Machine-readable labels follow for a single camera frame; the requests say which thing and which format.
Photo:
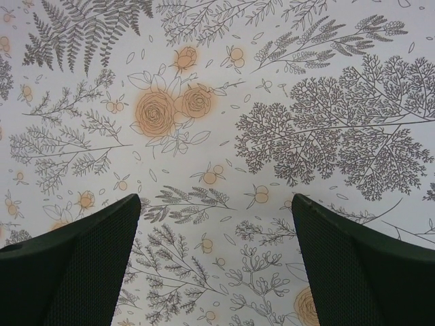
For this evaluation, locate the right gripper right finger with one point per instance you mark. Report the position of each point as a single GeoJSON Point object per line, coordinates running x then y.
{"type": "Point", "coordinates": [359, 276]}

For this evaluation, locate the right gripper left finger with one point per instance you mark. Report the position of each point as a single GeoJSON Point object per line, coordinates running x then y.
{"type": "Point", "coordinates": [72, 275]}

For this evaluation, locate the floral table mat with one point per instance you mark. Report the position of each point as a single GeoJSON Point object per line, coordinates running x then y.
{"type": "Point", "coordinates": [216, 113]}

